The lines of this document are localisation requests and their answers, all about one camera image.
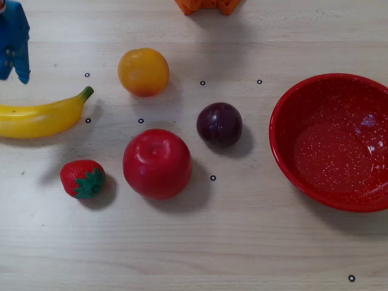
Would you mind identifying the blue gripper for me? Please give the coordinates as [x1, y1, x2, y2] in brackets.
[0, 0, 32, 85]

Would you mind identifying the yellow toy banana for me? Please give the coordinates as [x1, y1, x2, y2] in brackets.
[0, 86, 95, 139]

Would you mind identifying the red speckled bowl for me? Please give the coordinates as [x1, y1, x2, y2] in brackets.
[269, 73, 388, 213]

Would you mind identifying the orange toy fruit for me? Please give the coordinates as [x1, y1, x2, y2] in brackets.
[117, 47, 170, 98]

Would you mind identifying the red toy strawberry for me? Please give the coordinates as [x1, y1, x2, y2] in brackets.
[59, 159, 106, 200]

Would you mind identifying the red toy apple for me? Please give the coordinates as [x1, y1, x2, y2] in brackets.
[122, 129, 193, 201]

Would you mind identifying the dark purple toy plum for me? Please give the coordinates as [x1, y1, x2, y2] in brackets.
[196, 102, 243, 149]

